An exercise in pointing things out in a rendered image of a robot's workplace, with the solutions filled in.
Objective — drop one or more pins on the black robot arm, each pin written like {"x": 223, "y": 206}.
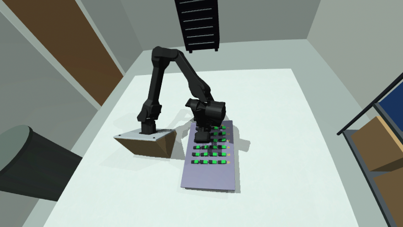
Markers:
{"x": 205, "y": 106}

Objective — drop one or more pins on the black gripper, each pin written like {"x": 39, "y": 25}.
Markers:
{"x": 202, "y": 136}

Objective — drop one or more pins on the grey switch panel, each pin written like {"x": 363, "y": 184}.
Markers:
{"x": 211, "y": 165}

